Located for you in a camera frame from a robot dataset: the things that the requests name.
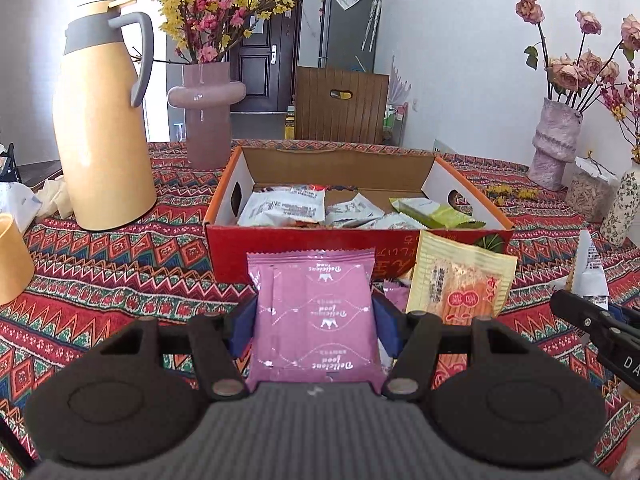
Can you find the white folded umbrella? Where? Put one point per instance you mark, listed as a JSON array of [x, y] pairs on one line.
[[372, 20]]

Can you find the yellow thermos jug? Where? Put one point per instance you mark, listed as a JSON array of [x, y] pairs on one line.
[[100, 150]]

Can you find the grey refrigerator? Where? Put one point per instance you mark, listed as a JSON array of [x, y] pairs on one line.
[[345, 35]]

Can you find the fallen yellow blossoms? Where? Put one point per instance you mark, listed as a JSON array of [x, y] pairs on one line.
[[510, 194]]

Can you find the rolling cart with bottles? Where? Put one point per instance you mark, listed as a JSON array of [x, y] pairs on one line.
[[395, 122]]

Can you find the white feather decoration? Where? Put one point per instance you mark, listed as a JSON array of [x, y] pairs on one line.
[[398, 82]]

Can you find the pink and yellow flower branches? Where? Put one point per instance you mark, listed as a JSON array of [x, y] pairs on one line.
[[210, 10]]

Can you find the yellow dried fish snack packet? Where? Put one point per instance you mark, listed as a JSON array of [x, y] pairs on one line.
[[460, 270]]

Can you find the dark front door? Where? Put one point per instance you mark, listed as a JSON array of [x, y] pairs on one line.
[[260, 80]]

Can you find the dried pink roses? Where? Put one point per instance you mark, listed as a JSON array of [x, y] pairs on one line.
[[570, 72]]

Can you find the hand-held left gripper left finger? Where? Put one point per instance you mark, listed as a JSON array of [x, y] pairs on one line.
[[245, 327]]

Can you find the white plastic bag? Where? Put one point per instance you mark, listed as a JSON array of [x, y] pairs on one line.
[[17, 205]]

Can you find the floral patterned vase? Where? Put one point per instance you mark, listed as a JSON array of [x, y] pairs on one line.
[[622, 210]]

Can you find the red cardboard box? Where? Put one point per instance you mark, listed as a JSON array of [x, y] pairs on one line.
[[227, 255]]

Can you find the yellow mug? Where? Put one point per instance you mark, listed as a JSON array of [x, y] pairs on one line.
[[12, 260]]

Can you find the clear storage jar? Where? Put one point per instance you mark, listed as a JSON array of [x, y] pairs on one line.
[[590, 197]]

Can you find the pink glass vase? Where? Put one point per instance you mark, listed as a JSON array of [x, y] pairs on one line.
[[207, 130]]

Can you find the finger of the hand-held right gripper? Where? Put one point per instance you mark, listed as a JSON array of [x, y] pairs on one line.
[[627, 315], [575, 307]]

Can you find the black metal stand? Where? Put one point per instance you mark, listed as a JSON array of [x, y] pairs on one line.
[[10, 162]]

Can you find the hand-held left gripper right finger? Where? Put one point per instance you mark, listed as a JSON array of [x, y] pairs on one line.
[[386, 327]]

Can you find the small pink snack packet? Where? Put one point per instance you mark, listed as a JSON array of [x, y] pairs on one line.
[[397, 295]]

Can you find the textured pink vase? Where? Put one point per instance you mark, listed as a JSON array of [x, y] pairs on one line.
[[552, 145]]

